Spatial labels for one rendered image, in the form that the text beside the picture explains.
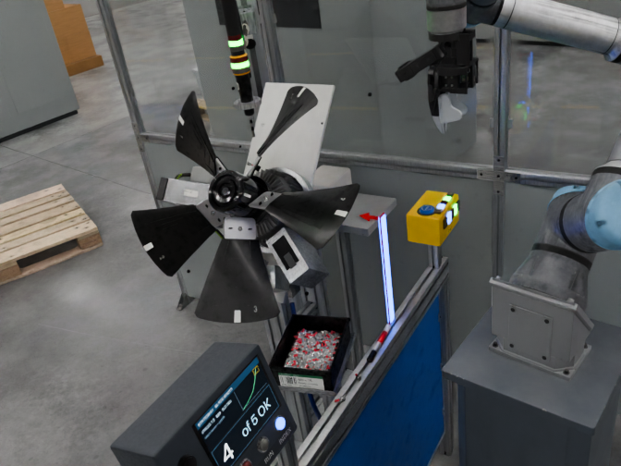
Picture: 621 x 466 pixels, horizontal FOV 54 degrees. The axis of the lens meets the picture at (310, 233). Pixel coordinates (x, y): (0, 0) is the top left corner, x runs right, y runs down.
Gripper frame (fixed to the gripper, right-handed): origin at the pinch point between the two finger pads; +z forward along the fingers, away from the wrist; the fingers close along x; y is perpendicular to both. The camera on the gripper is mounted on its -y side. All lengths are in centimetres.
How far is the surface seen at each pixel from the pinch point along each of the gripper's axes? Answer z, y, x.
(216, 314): 47, -55, -24
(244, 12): -15, -84, 48
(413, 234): 42, -17, 22
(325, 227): 26.0, -28.2, -6.4
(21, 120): 128, -562, 248
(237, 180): 18, -56, -3
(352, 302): 100, -60, 53
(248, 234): 33, -55, -5
